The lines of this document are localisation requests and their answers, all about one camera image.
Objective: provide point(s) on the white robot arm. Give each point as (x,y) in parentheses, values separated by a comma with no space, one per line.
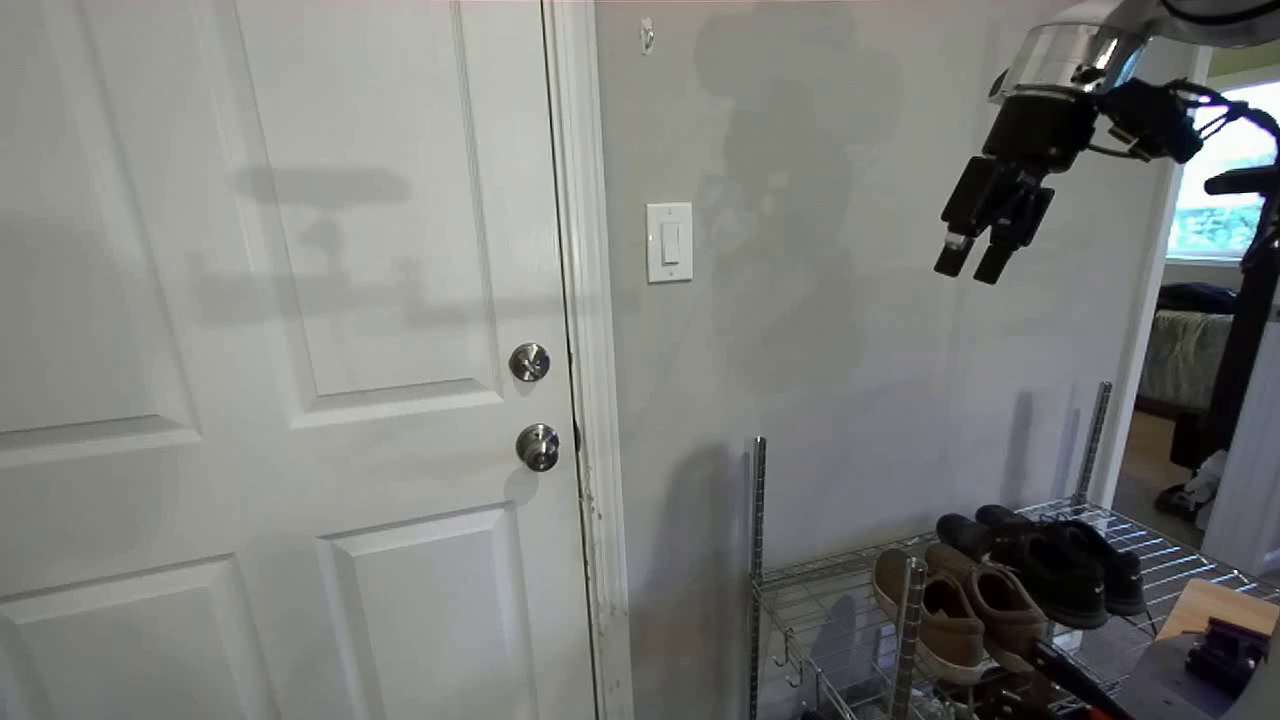
(1070,73)

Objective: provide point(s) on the brown shoe left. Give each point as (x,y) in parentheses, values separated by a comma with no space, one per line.
(949,632)

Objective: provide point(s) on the black wrist camera with cables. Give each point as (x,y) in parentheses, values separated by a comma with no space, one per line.
(1175,123)

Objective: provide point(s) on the white wall light switch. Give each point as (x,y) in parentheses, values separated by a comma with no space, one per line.
(668,243)

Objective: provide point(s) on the black shoe far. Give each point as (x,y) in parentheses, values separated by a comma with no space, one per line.
(1122,571)

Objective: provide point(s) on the black shoe near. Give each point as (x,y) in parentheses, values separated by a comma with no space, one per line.
(1057,579)

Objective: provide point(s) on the brown shoe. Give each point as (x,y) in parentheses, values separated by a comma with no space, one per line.
(1012,621)
(949,632)

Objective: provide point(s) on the silver door knob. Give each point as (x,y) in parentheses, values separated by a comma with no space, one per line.
(536,447)

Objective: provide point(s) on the cardboard box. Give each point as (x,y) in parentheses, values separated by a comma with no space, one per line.
(1201,601)

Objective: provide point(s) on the black shoe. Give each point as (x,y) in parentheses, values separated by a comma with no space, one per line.
(1122,571)
(1057,579)

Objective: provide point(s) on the white panel front door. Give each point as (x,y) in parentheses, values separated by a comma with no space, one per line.
(262,268)

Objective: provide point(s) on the brown shoe right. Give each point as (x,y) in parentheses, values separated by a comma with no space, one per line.
(1012,621)

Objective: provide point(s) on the metal wire shoe rack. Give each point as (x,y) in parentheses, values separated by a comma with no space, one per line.
(827,649)

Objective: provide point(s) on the black tripod stand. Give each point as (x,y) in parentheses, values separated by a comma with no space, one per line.
(1255,302)

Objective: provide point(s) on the silver deadbolt lock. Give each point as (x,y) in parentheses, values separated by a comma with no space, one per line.
(530,363)

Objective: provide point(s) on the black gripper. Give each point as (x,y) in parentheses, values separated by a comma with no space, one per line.
(1007,184)

